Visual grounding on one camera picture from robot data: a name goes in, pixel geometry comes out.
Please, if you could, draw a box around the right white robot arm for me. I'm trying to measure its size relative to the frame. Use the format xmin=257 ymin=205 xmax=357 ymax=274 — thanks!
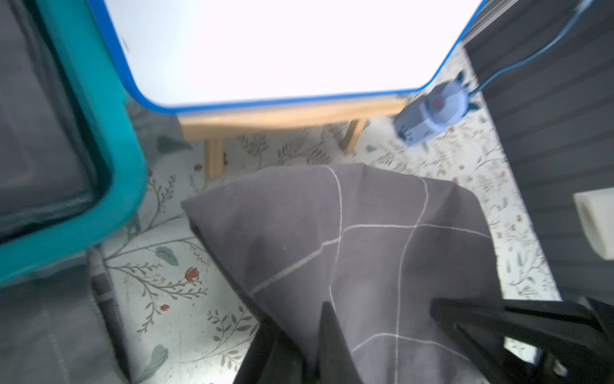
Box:
xmin=573 ymin=187 xmax=614 ymax=261

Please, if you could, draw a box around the white board blue frame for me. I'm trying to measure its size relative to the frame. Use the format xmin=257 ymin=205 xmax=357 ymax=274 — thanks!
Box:
xmin=89 ymin=1 xmax=483 ymax=114

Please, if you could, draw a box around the teal plastic basket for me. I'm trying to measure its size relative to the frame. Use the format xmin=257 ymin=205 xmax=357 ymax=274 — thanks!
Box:
xmin=1 ymin=1 xmax=147 ymax=283

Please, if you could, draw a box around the beige grey pillowcase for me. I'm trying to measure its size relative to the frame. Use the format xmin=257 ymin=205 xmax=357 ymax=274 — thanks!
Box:
xmin=1 ymin=1 xmax=99 ymax=243

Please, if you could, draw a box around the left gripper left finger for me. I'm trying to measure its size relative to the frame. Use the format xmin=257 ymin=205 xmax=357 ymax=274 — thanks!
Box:
xmin=234 ymin=302 xmax=361 ymax=383

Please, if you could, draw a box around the floral table mat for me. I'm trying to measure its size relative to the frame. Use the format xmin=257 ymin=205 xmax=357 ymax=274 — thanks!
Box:
xmin=90 ymin=45 xmax=562 ymax=384

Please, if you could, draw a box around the dark grey checked pillowcase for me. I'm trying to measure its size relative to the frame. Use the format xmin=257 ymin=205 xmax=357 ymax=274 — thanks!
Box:
xmin=182 ymin=163 xmax=502 ymax=383

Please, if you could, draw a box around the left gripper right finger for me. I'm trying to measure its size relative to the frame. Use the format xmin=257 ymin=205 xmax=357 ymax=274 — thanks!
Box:
xmin=430 ymin=298 xmax=613 ymax=383

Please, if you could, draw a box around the plain grey folded pillowcase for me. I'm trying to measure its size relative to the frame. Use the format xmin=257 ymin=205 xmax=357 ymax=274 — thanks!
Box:
xmin=1 ymin=247 xmax=131 ymax=383

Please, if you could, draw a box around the blue desk lamp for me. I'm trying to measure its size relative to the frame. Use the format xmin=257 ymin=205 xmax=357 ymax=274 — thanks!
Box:
xmin=393 ymin=1 xmax=593 ymax=147

